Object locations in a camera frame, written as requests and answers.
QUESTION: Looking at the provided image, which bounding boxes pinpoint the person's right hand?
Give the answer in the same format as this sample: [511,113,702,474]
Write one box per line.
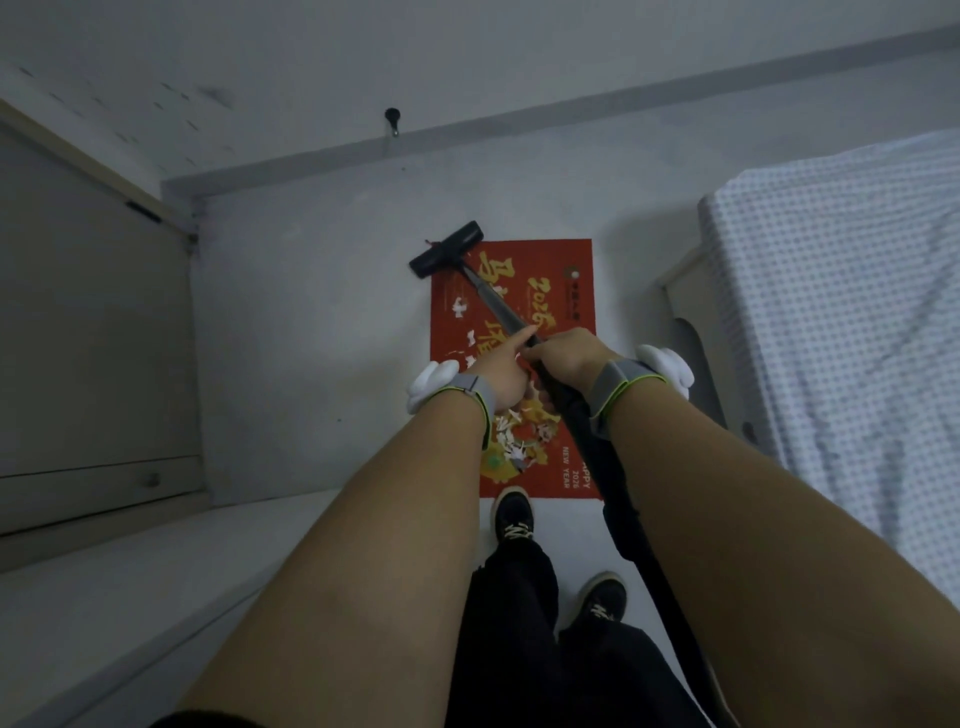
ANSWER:
[521,327,624,399]

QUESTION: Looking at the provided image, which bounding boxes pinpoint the person's left hand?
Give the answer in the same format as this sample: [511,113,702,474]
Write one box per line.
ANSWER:
[461,323,541,414]

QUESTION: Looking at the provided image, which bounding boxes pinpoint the black striped trousers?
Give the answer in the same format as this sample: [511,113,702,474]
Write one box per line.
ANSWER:
[446,536,714,728]

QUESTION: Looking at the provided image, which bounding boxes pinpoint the person's right forearm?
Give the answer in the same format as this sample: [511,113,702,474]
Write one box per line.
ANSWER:
[603,378,960,728]

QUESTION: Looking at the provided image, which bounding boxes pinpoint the white right wrist tracker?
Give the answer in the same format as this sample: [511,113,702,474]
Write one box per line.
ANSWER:
[635,343,695,403]

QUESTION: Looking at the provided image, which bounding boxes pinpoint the black right shoe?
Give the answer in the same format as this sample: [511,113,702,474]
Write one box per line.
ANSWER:
[562,571,628,639]

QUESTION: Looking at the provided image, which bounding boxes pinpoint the white wrist tracker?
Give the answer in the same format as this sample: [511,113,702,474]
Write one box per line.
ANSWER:
[635,343,695,403]
[406,359,460,415]

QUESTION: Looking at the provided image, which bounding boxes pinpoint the scattered paper scraps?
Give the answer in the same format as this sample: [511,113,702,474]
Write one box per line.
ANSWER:
[449,296,560,470]

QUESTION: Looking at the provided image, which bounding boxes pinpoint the bed with checked sheet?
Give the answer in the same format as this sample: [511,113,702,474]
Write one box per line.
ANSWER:
[697,127,960,609]

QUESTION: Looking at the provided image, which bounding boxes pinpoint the white bed frame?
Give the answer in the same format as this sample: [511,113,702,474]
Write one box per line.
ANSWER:
[658,243,789,466]

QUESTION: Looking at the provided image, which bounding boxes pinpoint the person's left forearm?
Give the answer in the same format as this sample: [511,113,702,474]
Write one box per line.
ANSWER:
[179,401,489,728]

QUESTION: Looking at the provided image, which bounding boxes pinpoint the white wardrobe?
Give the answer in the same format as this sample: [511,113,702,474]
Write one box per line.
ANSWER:
[0,491,343,728]

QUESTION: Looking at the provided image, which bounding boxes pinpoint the grey left wrist band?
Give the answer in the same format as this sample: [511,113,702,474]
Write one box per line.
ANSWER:
[431,373,498,451]

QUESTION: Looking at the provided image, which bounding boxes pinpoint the black shoe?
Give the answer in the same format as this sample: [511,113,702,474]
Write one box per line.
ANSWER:
[562,571,628,639]
[491,485,536,545]

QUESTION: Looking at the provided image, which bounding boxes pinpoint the red poster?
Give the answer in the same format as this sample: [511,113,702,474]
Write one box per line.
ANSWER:
[428,238,605,500]

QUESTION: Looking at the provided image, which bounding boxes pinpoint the black shirt sleeve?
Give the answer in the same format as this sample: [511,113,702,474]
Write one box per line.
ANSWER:
[149,708,268,728]

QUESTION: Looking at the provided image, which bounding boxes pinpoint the black left shoe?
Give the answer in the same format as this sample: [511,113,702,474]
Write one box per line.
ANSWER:
[491,485,536,545]

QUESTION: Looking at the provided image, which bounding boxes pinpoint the white left wrist tracker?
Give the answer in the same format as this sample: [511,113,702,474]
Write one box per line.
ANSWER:
[406,359,460,415]

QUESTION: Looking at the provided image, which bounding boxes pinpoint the brown wooden door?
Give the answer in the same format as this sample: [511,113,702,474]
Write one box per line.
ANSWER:
[0,97,211,575]

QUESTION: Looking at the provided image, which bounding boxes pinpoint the black vacuum hose and wand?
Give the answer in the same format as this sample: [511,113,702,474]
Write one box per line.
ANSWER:
[536,371,740,728]
[408,221,543,350]

